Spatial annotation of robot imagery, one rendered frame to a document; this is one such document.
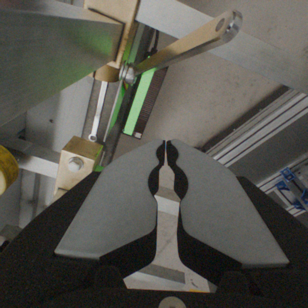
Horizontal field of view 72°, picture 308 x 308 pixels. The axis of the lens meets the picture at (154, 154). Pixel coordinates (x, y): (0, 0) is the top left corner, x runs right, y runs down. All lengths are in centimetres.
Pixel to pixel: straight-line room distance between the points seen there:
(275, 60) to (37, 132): 55
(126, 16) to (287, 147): 103
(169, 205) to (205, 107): 88
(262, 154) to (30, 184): 98
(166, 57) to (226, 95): 104
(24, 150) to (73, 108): 22
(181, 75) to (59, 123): 71
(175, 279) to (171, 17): 53
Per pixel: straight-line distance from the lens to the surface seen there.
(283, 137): 115
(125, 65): 28
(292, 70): 30
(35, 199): 79
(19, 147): 38
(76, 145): 35
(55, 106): 59
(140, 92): 43
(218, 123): 124
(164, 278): 59
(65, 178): 36
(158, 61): 18
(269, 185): 125
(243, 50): 27
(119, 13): 25
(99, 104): 45
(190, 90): 116
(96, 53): 17
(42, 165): 37
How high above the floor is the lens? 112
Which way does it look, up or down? 60 degrees down
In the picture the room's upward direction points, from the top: 175 degrees counter-clockwise
